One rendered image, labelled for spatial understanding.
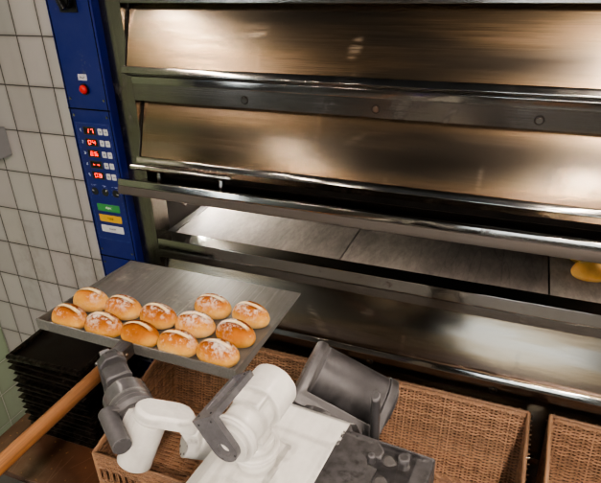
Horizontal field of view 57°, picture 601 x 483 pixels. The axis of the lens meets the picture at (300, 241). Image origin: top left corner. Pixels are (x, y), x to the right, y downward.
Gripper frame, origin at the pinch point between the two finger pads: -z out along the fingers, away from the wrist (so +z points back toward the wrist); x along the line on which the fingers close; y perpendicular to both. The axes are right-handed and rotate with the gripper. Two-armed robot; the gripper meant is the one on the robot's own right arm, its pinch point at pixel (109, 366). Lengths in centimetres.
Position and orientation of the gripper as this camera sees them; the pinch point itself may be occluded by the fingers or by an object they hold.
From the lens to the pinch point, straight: 127.8
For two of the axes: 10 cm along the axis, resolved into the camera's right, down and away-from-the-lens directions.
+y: -8.4, 2.7, -4.7
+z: 5.4, 3.7, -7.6
